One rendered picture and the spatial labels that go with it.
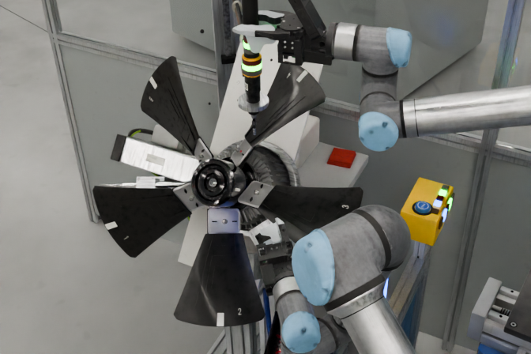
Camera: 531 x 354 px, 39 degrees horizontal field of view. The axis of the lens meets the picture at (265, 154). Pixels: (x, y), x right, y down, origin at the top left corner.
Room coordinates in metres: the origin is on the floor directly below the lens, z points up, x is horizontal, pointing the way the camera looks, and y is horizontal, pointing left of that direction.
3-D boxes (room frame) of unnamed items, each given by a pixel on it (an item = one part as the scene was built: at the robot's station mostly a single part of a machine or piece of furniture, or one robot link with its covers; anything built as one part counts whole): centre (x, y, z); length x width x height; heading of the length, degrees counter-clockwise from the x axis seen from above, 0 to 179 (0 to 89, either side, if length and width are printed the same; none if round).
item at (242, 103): (1.43, 0.03, 1.50); 0.09 x 0.07 x 0.10; 7
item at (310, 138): (2.02, -0.08, 0.92); 0.17 x 0.16 x 0.11; 152
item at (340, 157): (1.96, -0.25, 0.87); 0.08 x 0.08 x 0.02; 69
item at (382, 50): (1.34, -0.24, 1.63); 0.11 x 0.08 x 0.09; 72
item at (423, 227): (1.51, -0.43, 1.02); 0.16 x 0.10 x 0.11; 152
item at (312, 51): (1.38, -0.09, 1.63); 0.12 x 0.08 x 0.09; 72
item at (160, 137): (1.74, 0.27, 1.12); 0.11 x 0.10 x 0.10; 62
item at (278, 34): (1.37, -0.03, 1.66); 0.09 x 0.05 x 0.02; 87
